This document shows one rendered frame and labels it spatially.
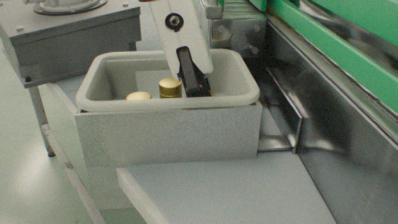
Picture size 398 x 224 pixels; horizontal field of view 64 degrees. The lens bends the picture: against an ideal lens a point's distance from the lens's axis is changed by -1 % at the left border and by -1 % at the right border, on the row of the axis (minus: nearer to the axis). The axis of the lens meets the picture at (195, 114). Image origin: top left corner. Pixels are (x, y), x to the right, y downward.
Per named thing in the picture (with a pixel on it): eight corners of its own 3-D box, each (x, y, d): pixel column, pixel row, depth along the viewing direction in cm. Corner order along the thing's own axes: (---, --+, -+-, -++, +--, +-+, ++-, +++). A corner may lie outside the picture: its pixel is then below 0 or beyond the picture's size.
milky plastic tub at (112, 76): (258, 156, 42) (265, 98, 37) (83, 166, 40) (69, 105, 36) (233, 95, 57) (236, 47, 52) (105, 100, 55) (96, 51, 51)
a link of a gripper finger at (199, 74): (201, 73, 36) (209, 96, 41) (194, 41, 38) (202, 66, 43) (177, 80, 37) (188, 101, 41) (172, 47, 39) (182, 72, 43)
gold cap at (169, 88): (160, 114, 48) (158, 88, 46) (159, 102, 51) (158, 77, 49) (183, 113, 48) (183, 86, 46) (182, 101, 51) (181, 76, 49)
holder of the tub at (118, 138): (296, 156, 43) (307, 105, 39) (86, 167, 41) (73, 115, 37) (262, 96, 57) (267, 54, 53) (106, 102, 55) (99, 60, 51)
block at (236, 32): (265, 59, 55) (269, 18, 51) (209, 60, 54) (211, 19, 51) (259, 51, 58) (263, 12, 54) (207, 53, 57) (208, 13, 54)
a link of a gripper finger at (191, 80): (192, 76, 34) (202, 100, 39) (182, 21, 37) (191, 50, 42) (182, 78, 34) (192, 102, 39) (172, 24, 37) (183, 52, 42)
